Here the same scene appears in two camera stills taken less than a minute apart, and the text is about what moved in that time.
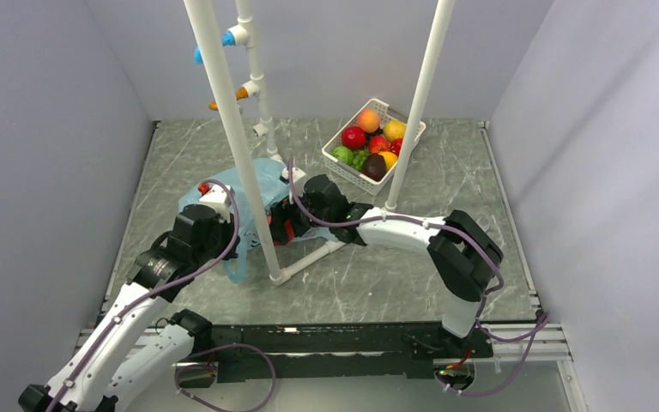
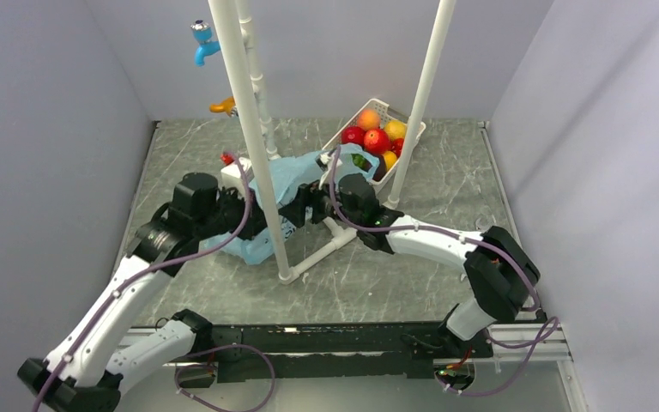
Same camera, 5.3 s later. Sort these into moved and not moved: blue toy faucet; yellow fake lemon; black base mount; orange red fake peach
Moved: blue toy faucet
Not moved: black base mount; orange red fake peach; yellow fake lemon
